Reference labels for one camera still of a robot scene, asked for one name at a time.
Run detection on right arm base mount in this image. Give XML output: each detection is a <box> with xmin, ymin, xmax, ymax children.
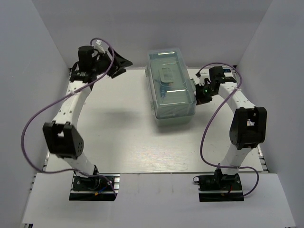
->
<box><xmin>193</xmin><ymin>169</ymin><xmax>244</xmax><ymax>202</ymax></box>

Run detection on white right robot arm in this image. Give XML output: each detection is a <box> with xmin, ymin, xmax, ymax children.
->
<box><xmin>195</xmin><ymin>66</ymin><xmax>267</xmax><ymax>190</ymax></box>

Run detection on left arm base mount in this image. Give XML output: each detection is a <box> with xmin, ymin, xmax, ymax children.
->
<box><xmin>69</xmin><ymin>174</ymin><xmax>120</xmax><ymax>201</ymax></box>

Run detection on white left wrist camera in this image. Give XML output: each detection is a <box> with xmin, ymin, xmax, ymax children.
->
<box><xmin>91</xmin><ymin>39</ymin><xmax>105</xmax><ymax>54</ymax></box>

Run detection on green toolbox with clear lid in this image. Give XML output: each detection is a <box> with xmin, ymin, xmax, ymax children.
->
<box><xmin>145</xmin><ymin>48</ymin><xmax>196</xmax><ymax>127</ymax></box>

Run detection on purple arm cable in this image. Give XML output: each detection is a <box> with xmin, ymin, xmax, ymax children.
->
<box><xmin>198</xmin><ymin>62</ymin><xmax>260</xmax><ymax>197</ymax></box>
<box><xmin>20</xmin><ymin>38</ymin><xmax>117</xmax><ymax>198</ymax></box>

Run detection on blue handled precision screwdriver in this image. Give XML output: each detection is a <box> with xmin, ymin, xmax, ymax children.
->
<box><xmin>160</xmin><ymin>87</ymin><xmax>167</xmax><ymax>99</ymax></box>

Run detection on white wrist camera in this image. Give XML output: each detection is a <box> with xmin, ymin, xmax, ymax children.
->
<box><xmin>91</xmin><ymin>39</ymin><xmax>105</xmax><ymax>54</ymax></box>
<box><xmin>196</xmin><ymin>72</ymin><xmax>210</xmax><ymax>86</ymax></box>

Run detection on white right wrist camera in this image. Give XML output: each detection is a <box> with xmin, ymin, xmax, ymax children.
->
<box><xmin>196</xmin><ymin>72</ymin><xmax>210</xmax><ymax>86</ymax></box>

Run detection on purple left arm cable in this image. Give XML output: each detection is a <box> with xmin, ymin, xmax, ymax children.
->
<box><xmin>20</xmin><ymin>38</ymin><xmax>117</xmax><ymax>198</ymax></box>

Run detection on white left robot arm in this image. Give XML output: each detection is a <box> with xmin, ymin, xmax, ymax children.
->
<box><xmin>42</xmin><ymin>44</ymin><xmax>132</xmax><ymax>190</ymax></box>

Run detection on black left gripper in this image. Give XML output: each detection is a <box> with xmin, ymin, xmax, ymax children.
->
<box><xmin>92</xmin><ymin>47</ymin><xmax>133</xmax><ymax>79</ymax></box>

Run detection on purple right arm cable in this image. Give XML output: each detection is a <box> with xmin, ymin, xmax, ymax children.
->
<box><xmin>198</xmin><ymin>62</ymin><xmax>260</xmax><ymax>197</ymax></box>

